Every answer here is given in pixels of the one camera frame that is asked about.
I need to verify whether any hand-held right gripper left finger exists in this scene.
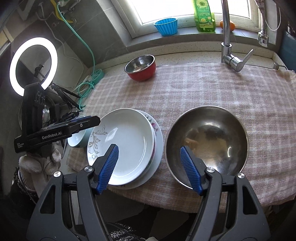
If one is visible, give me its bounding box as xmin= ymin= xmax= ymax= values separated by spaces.
xmin=26 ymin=144 xmax=119 ymax=241

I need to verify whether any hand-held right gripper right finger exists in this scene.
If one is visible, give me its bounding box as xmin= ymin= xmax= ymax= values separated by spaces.
xmin=180 ymin=146 xmax=271 ymax=241

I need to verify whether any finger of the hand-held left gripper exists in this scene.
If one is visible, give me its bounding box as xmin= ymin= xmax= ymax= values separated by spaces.
xmin=66 ymin=116 xmax=101 ymax=138

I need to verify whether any light blue bowl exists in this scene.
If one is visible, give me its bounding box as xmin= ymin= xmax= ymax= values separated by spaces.
xmin=67 ymin=115 xmax=94 ymax=148

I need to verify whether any pink floral plate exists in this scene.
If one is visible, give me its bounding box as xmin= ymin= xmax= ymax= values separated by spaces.
xmin=109 ymin=111 xmax=164 ymax=190
xmin=136 ymin=110 xmax=160 ymax=183

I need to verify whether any white plate grey leaf print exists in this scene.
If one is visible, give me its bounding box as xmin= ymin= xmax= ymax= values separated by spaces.
xmin=87 ymin=108 xmax=155 ymax=186

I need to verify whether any large steel bowl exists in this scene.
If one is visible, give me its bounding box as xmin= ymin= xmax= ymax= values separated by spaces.
xmin=165 ymin=105 xmax=250 ymax=189

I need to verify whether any red steel bowl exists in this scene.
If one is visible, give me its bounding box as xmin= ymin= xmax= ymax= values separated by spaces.
xmin=124 ymin=55 xmax=156 ymax=81

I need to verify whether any person's left forearm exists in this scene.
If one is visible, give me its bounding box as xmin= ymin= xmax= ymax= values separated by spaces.
xmin=9 ymin=167 xmax=38 ymax=209

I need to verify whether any person's left hand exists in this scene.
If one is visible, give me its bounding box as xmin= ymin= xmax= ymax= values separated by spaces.
xmin=18 ymin=144 xmax=62 ymax=183

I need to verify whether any black tripod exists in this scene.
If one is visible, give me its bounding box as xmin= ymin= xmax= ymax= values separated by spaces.
xmin=51 ymin=83 xmax=81 ymax=109

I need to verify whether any pink plaid cloth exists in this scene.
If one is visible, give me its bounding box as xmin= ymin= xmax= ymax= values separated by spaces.
xmin=66 ymin=61 xmax=296 ymax=214

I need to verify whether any yellow pipe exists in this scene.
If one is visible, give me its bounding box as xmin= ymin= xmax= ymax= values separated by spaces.
xmin=50 ymin=0 xmax=77 ymax=25

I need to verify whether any blue ribbed cup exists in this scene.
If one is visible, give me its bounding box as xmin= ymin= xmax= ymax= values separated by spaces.
xmin=154 ymin=18 xmax=178 ymax=37

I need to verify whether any white window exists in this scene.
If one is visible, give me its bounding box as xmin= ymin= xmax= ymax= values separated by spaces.
xmin=111 ymin=0 xmax=262 ymax=39

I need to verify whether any orange fruit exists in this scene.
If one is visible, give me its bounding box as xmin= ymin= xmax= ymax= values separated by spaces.
xmin=220 ymin=20 xmax=236 ymax=32

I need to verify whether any steel faucet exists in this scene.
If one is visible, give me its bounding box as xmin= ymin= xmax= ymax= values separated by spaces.
xmin=221 ymin=0 xmax=270 ymax=73

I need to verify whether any green dish soap bottle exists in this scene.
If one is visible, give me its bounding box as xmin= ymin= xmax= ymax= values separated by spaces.
xmin=193 ymin=0 xmax=216 ymax=32

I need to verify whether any blue knife holder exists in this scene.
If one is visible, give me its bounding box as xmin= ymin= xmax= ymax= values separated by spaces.
xmin=279 ymin=30 xmax=296 ymax=72

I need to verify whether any teal hose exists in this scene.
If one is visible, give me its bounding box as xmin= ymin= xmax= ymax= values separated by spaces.
xmin=57 ymin=2 xmax=105 ymax=110

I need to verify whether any ring light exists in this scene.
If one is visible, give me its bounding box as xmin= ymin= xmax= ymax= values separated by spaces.
xmin=9 ymin=37 xmax=58 ymax=90

